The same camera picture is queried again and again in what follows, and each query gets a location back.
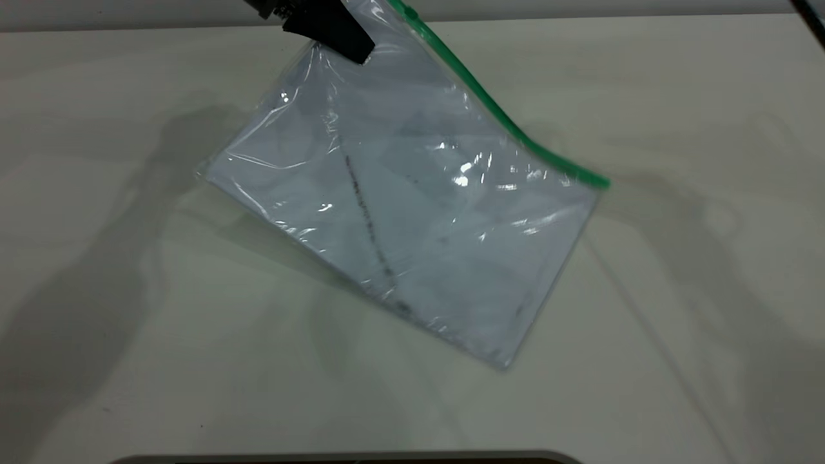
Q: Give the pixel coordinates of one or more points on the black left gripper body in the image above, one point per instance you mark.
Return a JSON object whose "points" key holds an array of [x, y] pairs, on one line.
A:
{"points": [[271, 8]]}

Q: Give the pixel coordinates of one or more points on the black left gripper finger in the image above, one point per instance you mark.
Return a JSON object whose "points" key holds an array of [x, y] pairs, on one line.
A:
{"points": [[335, 32]]}

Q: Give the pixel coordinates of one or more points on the green zipper slider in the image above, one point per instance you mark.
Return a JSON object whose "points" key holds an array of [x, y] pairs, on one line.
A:
{"points": [[408, 11]]}

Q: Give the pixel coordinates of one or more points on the clear plastic zip bag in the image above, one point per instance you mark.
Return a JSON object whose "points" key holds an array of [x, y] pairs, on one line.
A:
{"points": [[412, 193]]}

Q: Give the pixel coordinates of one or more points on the dark grey robot base edge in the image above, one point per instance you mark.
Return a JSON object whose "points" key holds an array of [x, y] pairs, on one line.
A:
{"points": [[348, 459]]}

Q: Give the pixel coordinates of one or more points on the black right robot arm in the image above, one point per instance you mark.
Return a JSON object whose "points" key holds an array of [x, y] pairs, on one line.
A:
{"points": [[813, 19]]}

